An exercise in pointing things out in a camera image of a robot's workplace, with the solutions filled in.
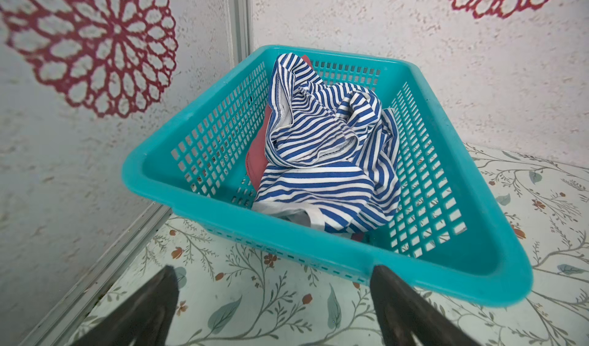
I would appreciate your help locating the floral tablecloth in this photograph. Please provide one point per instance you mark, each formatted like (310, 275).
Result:
(233, 295)

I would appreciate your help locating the maroon tank top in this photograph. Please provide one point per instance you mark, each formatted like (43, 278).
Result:
(256, 161)

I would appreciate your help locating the teal plastic basket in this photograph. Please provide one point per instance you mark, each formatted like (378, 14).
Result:
(449, 235)

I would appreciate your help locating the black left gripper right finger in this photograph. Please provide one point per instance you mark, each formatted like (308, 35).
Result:
(405, 317)

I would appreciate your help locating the blue white striped tank top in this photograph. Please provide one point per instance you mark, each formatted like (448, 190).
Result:
(332, 153)

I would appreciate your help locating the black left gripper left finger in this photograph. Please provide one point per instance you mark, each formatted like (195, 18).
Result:
(143, 319)

